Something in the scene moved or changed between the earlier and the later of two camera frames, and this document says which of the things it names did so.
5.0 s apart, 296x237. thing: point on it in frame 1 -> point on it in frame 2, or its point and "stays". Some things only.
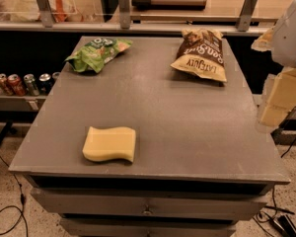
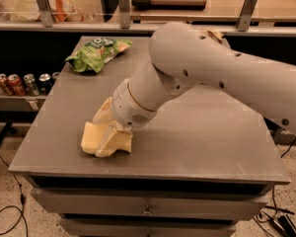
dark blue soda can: [45, 83] stays
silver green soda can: [31, 85] stays
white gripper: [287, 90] -> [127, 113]
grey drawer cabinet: [204, 157] stays
